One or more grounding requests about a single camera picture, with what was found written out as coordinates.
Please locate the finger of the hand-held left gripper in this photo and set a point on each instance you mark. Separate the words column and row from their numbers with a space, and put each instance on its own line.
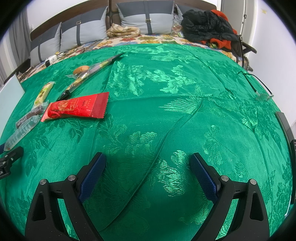
column 13, row 155
column 1, row 147

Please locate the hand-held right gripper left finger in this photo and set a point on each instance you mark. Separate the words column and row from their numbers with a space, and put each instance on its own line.
column 92, row 176

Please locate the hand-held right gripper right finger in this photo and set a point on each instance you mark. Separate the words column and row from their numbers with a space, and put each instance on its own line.
column 204, row 177

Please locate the corn print sausage packet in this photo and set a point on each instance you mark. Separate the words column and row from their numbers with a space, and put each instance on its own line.
column 20, row 133

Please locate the brown snack bar packet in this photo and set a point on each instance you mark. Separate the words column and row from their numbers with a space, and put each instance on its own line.
column 30, row 115

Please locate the white storage box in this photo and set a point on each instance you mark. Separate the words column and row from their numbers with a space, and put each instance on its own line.
column 9, row 104

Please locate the yellow-green snack bar packet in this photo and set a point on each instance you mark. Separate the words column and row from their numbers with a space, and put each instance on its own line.
column 44, row 93

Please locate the red snack packet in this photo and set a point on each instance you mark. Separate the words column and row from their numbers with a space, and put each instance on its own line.
column 76, row 107

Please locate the small round bun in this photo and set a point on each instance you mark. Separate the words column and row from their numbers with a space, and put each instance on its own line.
column 81, row 69

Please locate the long thin snack stick packet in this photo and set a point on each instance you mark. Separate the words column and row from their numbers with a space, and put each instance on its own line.
column 97, row 67

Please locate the green floral blanket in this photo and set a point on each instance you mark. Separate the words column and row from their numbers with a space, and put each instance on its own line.
column 161, row 115

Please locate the black smartphone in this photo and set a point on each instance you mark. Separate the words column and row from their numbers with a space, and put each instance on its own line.
column 294, row 153

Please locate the black-framed eyeglasses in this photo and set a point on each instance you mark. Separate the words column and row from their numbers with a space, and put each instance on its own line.
column 261, row 96

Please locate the grey curtain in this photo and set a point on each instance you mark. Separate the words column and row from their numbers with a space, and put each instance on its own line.
column 19, row 41

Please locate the grey two-tone pillow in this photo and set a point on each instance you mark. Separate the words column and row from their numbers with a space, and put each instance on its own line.
column 136, row 20
column 87, row 27
column 178, row 11
column 48, row 46

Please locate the black handbag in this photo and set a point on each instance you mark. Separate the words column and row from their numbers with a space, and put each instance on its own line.
column 238, row 49

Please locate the orange garment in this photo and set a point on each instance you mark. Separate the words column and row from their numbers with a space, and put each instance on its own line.
column 222, row 44

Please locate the beige patterned cloth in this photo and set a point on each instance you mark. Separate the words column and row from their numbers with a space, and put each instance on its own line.
column 122, row 30

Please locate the colourful floral bed sheet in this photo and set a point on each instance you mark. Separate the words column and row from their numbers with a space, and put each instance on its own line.
column 152, row 38

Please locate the black jacket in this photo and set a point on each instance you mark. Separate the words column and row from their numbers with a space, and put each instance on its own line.
column 203, row 25

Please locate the clear plastic bag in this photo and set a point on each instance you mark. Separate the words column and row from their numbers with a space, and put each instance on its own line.
column 177, row 27

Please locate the white door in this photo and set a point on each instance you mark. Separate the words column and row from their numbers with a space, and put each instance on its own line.
column 240, row 18

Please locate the brown headboard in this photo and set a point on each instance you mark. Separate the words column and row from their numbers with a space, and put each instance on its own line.
column 114, row 9

